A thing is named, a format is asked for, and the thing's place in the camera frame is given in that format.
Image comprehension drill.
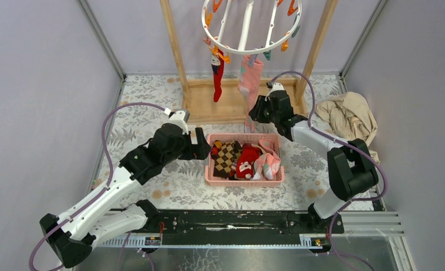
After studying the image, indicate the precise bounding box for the wooden hanger stand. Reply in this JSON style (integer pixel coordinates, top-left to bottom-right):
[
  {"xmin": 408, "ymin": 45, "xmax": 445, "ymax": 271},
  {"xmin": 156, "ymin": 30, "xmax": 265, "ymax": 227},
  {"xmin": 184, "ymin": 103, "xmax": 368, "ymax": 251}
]
[{"xmin": 159, "ymin": 0, "xmax": 339, "ymax": 124}]

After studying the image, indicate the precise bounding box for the black red yellow argyle sock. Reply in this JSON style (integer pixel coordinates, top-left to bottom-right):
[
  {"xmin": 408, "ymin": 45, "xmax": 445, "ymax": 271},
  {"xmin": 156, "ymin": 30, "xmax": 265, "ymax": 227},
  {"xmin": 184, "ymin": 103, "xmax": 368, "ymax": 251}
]
[{"xmin": 210, "ymin": 140, "xmax": 223, "ymax": 159}]

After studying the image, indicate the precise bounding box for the brown argyle sock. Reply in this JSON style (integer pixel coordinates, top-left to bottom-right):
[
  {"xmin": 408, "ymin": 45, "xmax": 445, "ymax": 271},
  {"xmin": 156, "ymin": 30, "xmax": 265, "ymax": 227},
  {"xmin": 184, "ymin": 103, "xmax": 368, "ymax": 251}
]
[{"xmin": 212, "ymin": 141, "xmax": 242, "ymax": 180}]

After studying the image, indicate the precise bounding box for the pink plastic basket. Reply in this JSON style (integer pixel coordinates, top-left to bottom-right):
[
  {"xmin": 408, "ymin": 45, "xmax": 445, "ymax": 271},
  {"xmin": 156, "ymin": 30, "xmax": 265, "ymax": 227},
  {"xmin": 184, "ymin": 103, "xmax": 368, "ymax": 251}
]
[{"xmin": 204, "ymin": 133, "xmax": 285, "ymax": 187}]

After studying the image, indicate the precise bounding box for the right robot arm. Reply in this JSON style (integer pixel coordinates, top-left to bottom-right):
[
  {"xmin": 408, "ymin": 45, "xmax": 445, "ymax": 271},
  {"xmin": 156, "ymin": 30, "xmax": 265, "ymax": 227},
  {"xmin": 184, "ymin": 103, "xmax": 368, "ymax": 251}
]
[{"xmin": 249, "ymin": 90, "xmax": 379, "ymax": 233}]

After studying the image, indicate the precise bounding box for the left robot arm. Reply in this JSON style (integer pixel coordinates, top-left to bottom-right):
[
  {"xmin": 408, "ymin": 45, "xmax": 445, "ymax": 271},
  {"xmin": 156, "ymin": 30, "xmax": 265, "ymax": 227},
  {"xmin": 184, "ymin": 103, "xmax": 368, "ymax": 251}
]
[{"xmin": 40, "ymin": 123, "xmax": 211, "ymax": 268}]

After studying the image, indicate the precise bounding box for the beige crumpled cloth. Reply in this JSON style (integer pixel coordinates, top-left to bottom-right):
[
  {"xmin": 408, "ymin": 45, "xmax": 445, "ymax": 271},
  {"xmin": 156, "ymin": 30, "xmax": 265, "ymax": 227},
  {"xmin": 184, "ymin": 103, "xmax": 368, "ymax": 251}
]
[{"xmin": 315, "ymin": 91, "xmax": 378, "ymax": 146}]

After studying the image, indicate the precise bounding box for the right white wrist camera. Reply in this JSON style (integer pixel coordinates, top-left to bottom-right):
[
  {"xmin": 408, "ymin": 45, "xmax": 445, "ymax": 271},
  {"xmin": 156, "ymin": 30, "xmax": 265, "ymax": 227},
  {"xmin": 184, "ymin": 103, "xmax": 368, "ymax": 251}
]
[{"xmin": 266, "ymin": 82, "xmax": 285, "ymax": 99}]

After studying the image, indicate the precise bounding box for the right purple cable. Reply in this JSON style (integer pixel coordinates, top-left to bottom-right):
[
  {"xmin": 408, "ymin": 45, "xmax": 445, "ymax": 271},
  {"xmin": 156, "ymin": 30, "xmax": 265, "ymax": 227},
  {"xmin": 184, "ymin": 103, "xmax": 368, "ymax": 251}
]
[{"xmin": 267, "ymin": 71, "xmax": 389, "ymax": 271}]

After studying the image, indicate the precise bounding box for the purple cable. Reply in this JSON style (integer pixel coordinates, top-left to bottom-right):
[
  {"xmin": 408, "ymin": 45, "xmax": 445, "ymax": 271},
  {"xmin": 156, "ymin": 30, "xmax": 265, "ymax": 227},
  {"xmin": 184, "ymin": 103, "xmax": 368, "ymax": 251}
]
[
  {"xmin": 28, "ymin": 102, "xmax": 171, "ymax": 271},
  {"xmin": 267, "ymin": 71, "xmax": 389, "ymax": 271}
]

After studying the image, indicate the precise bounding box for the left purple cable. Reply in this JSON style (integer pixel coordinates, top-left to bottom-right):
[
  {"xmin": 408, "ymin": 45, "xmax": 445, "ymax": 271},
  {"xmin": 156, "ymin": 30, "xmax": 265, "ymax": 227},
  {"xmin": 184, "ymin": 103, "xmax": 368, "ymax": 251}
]
[{"xmin": 28, "ymin": 102, "xmax": 171, "ymax": 271}]

